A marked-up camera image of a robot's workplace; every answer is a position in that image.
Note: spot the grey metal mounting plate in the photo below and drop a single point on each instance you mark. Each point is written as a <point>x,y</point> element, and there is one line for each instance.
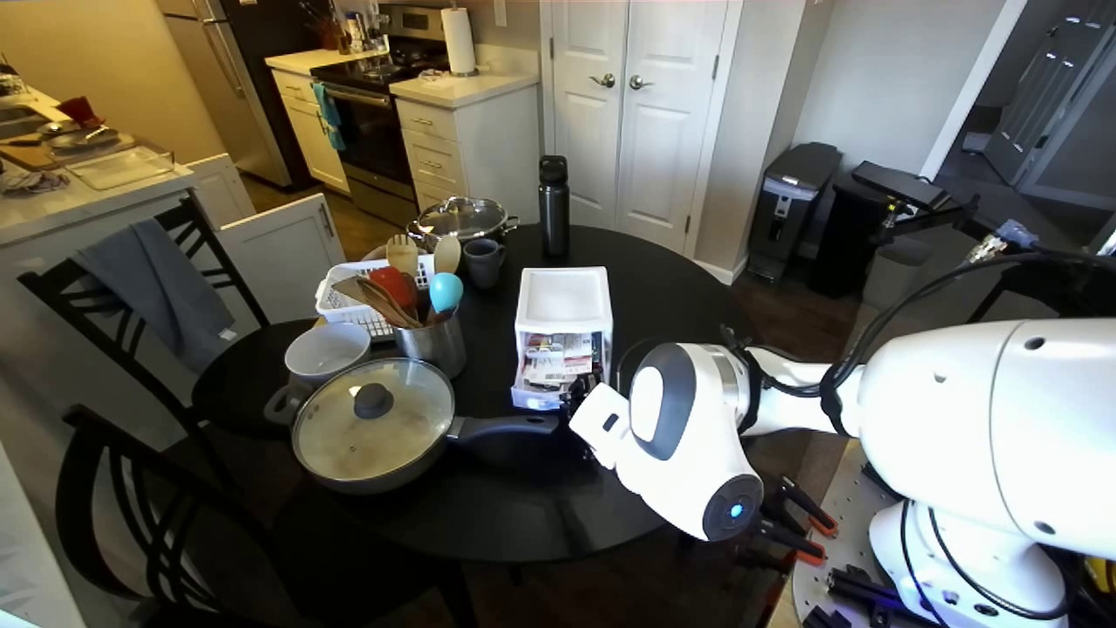
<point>850,559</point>

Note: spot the grey mug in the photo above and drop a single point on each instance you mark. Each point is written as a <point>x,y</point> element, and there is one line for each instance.
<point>482,265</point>

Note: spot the teal silicone spatula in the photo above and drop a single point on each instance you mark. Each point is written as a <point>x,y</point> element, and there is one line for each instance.
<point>443,295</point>

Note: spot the black chair with cloth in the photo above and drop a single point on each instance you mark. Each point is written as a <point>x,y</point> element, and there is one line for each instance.
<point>72,303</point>

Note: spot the white paper towel roll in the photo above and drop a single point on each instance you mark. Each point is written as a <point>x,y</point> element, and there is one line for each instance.
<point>459,41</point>

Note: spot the white kitchen base cabinet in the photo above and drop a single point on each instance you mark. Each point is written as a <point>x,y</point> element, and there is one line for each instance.
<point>473,145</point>
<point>306,116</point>

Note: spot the white bowl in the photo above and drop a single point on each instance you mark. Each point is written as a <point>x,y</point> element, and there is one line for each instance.
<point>330,349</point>

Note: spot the white plastic basket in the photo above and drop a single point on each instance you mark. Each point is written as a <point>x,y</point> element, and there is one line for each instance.
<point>337,300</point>

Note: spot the red cup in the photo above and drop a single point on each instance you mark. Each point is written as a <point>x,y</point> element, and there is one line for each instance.
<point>74,112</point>

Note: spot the small white drawer cabinet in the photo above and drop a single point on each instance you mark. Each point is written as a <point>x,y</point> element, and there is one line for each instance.
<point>565,300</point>

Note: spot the grey frying pan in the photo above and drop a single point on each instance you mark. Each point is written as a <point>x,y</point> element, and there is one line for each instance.
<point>501,428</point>

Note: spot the dark grey room door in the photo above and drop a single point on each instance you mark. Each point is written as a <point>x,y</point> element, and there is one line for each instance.
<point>1050,92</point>

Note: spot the glass pan lid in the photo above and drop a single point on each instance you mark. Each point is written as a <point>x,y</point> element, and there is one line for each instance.
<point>372,420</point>

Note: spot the black water bottle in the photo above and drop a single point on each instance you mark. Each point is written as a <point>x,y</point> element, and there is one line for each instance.
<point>553,198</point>

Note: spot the teal dish towel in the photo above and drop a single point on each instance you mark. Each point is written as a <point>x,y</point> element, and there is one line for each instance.
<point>330,116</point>

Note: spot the steel pot with glass lid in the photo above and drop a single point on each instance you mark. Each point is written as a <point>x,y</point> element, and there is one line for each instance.
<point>460,216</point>

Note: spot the black storage box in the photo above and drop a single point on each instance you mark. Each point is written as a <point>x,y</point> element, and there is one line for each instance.
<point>858,244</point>

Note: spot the black trash can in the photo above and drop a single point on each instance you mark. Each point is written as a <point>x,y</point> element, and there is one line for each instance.
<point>789,222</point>

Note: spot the metal utensil holder cup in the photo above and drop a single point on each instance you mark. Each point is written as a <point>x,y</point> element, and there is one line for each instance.
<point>440,346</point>

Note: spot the white wrist camera mount box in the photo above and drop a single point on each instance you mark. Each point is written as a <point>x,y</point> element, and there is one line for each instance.
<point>602,424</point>

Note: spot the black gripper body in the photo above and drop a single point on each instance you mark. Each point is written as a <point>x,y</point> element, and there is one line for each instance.
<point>585,392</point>

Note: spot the refrigerator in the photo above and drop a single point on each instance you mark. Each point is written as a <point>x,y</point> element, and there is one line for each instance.
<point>219,81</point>

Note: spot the black metal chair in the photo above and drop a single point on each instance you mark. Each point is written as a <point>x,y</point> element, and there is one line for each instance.
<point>106,501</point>

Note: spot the white kitchen counter peninsula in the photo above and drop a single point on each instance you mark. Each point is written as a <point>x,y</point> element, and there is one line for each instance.
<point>117,209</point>

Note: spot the black kitchen stove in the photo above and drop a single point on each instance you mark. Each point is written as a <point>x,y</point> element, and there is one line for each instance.
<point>372,128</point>

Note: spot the wooden spoon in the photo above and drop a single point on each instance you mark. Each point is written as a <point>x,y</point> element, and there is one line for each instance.
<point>402,256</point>

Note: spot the grey blue cloth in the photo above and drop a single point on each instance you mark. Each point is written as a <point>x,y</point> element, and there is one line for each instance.
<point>161,292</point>

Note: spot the red silicone spoon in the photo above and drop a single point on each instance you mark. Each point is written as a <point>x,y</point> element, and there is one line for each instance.
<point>394,286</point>

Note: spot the white closet door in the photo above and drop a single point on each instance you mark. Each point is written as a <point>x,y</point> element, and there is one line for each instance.
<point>674,128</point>
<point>588,128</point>

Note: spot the black clamp with orange tip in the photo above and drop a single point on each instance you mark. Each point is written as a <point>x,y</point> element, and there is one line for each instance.
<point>795,546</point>
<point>808,506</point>

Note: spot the wooden spatula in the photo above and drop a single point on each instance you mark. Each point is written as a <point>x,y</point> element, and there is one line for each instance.
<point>447,252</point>

